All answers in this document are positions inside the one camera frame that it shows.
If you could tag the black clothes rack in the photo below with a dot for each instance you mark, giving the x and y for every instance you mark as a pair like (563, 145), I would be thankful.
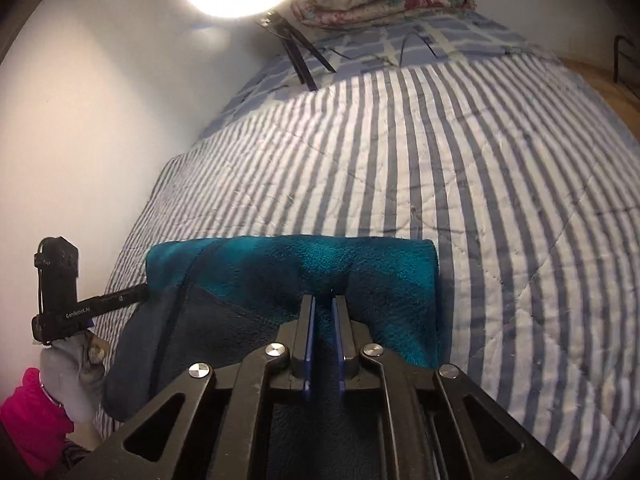
(622, 50)

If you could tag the person's left hand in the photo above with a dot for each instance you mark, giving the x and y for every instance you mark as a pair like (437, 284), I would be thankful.
(75, 375)

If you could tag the black tripod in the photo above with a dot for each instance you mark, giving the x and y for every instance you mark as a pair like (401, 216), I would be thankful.
(300, 55)

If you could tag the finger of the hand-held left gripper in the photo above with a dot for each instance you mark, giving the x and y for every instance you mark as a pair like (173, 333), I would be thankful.
(120, 299)

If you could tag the grey white striped quilt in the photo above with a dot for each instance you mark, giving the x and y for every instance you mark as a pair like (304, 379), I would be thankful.
(450, 185)

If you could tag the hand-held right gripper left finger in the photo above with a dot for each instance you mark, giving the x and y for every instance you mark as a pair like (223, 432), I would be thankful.
(310, 345)

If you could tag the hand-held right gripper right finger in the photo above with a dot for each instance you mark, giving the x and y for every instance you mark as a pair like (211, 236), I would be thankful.
(338, 345)

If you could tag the blue checked bed sheet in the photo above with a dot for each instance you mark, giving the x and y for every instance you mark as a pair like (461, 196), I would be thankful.
(450, 35)

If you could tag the teal plaid fleece jacket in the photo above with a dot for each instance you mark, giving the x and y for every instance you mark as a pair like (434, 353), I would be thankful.
(300, 265)

